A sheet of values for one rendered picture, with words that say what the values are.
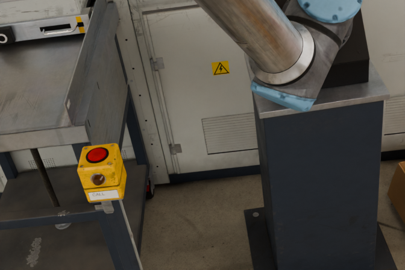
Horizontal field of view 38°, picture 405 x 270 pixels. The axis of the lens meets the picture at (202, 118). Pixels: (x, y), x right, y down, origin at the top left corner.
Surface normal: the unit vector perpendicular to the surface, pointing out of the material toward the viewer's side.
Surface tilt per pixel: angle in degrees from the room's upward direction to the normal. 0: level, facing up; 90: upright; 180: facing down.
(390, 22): 90
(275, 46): 108
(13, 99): 0
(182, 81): 90
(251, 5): 102
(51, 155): 90
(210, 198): 0
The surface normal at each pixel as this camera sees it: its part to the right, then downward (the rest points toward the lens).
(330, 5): -0.02, -0.20
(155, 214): -0.14, -0.79
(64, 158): 0.00, 0.60
